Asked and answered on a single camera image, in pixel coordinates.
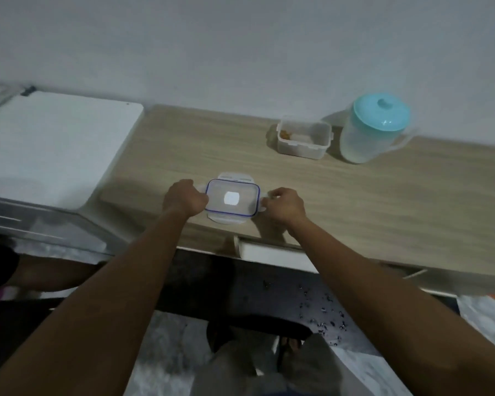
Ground white drawer handle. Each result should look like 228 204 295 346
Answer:
234 236 319 273

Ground white appliance top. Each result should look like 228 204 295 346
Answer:
0 90 144 211

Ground person's right forearm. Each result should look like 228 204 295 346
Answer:
286 218 495 396

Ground person's grey shorts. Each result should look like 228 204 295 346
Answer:
190 332 374 396

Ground person's left hand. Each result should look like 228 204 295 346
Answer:
162 179 210 220

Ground person's right hand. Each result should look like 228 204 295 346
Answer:
261 187 308 228

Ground clear plastic food container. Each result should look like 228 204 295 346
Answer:
276 116 335 160

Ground plastic pitcher with teal lid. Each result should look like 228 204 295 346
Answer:
339 92 420 164

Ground person's left forearm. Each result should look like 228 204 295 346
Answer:
0 209 190 396

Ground black sandal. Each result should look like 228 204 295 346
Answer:
276 336 304 372

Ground clear container lid blue seal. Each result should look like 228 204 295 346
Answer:
196 172 270 225

